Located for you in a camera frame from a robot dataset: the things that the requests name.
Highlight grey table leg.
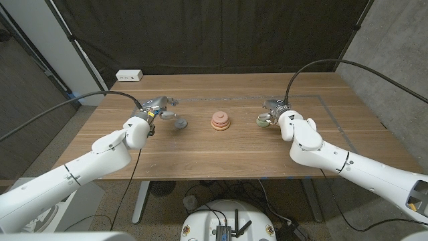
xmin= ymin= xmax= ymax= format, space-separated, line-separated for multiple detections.
xmin=300 ymin=179 xmax=324 ymax=224

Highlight black round floor fan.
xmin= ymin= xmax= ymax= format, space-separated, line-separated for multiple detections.
xmin=149 ymin=180 xmax=177 ymax=197

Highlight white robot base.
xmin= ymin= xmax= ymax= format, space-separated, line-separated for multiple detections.
xmin=179 ymin=199 xmax=278 ymax=241

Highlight black floor power strip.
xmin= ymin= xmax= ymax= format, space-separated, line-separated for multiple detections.
xmin=274 ymin=219 xmax=309 ymax=241

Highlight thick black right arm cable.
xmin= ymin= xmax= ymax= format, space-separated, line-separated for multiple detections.
xmin=284 ymin=58 xmax=428 ymax=104

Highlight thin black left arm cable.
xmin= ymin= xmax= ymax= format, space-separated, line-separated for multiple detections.
xmin=109 ymin=148 xmax=143 ymax=232

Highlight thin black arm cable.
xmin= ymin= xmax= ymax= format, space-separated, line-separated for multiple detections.
xmin=109 ymin=148 xmax=143 ymax=232
xmin=319 ymin=168 xmax=428 ymax=233

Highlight white power outlet box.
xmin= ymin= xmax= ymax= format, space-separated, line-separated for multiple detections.
xmin=115 ymin=69 xmax=144 ymax=82

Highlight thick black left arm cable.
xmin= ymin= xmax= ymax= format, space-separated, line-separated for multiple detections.
xmin=0 ymin=90 xmax=144 ymax=142

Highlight white table leg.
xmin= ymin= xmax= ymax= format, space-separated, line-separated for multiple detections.
xmin=131 ymin=180 xmax=151 ymax=225

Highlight black backdrop cloth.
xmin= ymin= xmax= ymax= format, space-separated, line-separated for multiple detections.
xmin=51 ymin=0 xmax=372 ymax=90

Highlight black backdrop stand pole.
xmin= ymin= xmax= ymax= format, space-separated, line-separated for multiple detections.
xmin=332 ymin=0 xmax=375 ymax=73
xmin=45 ymin=0 xmax=108 ymax=97

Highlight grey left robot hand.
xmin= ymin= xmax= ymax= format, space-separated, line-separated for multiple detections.
xmin=134 ymin=96 xmax=180 ymax=127

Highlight light pink toy ring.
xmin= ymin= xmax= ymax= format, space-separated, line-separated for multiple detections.
xmin=212 ymin=111 xmax=230 ymax=124

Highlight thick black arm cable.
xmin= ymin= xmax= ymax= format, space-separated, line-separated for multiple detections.
xmin=284 ymin=58 xmax=428 ymax=104
xmin=0 ymin=90 xmax=144 ymax=142

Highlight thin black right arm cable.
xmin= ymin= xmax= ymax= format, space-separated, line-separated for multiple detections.
xmin=319 ymin=168 xmax=428 ymax=233

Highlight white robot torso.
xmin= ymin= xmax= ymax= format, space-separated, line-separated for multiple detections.
xmin=0 ymin=231 xmax=136 ymax=241

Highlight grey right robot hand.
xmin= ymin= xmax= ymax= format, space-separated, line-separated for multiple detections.
xmin=256 ymin=98 xmax=290 ymax=126

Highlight grey round floor object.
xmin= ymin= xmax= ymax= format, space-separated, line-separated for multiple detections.
xmin=183 ymin=195 xmax=199 ymax=211

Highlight grey router with antennas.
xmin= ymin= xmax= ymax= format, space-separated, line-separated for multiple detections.
xmin=215 ymin=209 xmax=253 ymax=241

